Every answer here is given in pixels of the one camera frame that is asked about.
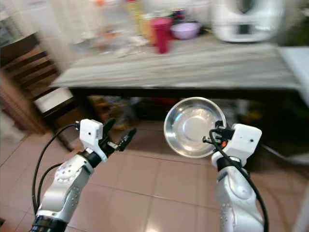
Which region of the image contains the stainless steel bowl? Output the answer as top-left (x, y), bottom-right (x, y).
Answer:
top-left (164, 97), bottom-right (226, 159)

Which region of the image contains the dark wooden chair white cushion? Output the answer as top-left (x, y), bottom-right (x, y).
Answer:
top-left (0, 33), bottom-right (74, 142)

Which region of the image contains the red plastic cup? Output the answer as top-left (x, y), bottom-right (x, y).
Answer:
top-left (150, 17), bottom-right (173, 54)

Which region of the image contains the white kitchen appliance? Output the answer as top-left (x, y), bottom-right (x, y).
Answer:
top-left (211, 0), bottom-right (285, 43)

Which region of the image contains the yellow bottle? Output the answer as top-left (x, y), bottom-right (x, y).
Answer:
top-left (125, 0), bottom-right (151, 40)

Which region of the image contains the dark wooden table marble top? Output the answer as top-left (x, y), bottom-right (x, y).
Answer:
top-left (51, 34), bottom-right (306, 121)

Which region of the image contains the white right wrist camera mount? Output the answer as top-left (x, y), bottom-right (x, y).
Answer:
top-left (222, 124), bottom-right (262, 161)

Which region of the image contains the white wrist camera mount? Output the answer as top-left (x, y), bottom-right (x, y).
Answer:
top-left (222, 124), bottom-right (262, 161)
top-left (80, 119), bottom-right (104, 150)

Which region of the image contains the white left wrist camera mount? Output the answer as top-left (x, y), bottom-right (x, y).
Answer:
top-left (80, 119), bottom-right (104, 150)

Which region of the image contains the purple bowl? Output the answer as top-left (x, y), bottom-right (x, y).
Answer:
top-left (170, 22), bottom-right (201, 40)

